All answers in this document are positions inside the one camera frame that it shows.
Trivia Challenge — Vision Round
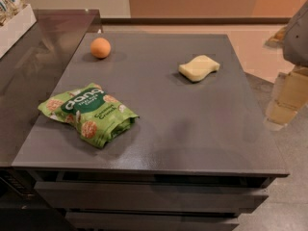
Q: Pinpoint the yellow sponge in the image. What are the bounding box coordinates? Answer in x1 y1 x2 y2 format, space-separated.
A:
178 55 220 82

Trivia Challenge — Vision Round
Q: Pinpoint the orange fruit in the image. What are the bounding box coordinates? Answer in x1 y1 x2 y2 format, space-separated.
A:
90 38 111 59

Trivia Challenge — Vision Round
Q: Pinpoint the grey drawer cabinet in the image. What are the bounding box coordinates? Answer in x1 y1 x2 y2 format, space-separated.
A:
13 34 288 231

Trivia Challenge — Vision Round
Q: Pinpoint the white snack box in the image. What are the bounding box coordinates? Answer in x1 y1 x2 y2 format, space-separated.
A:
0 0 37 59

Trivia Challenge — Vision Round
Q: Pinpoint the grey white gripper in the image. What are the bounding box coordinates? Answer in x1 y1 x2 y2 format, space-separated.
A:
264 0 308 131

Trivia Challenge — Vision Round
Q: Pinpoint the green snack chip bag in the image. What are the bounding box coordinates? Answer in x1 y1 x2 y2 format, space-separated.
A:
38 83 139 148

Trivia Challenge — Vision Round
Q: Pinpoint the dark side counter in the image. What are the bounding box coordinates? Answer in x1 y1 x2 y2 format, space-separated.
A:
0 9 101 168

